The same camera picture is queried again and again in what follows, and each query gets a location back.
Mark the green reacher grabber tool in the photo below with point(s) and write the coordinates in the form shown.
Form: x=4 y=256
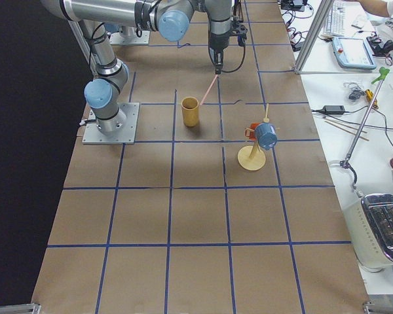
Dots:
x=345 y=163

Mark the white keyboard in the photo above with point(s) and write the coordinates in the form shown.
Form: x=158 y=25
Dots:
x=334 y=23

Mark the black power adapter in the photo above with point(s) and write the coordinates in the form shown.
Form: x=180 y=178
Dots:
x=334 y=109

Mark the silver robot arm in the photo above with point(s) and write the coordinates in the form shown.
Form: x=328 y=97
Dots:
x=170 y=18

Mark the blue mug on stand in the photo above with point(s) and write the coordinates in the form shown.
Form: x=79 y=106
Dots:
x=265 y=135

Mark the silver toaster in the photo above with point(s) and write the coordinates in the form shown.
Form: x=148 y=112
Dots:
x=370 y=225

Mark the aluminium frame post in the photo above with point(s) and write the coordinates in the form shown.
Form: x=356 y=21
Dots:
x=321 y=14

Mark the person in patterned shirt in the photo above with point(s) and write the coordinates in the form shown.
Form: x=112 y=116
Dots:
x=383 y=9

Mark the wooden chopstick pair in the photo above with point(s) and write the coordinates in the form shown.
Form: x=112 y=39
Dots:
x=345 y=129

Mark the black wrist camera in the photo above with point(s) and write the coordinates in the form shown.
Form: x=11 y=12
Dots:
x=239 y=30

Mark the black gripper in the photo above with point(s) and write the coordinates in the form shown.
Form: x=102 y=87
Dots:
x=217 y=43

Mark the pink chopstick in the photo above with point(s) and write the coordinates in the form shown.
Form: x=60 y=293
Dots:
x=208 y=89

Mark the bamboo cylinder holder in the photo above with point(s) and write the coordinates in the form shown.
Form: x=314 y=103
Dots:
x=190 y=113

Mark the blue teach pendant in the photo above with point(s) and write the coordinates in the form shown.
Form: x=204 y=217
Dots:
x=353 y=53

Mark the wooden mug tree stand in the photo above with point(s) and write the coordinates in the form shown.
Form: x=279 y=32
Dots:
x=252 y=157

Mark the orange mug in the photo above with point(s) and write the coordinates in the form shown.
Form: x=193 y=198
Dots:
x=249 y=132

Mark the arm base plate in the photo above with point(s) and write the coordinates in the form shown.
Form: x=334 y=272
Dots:
x=126 y=36
x=118 y=130

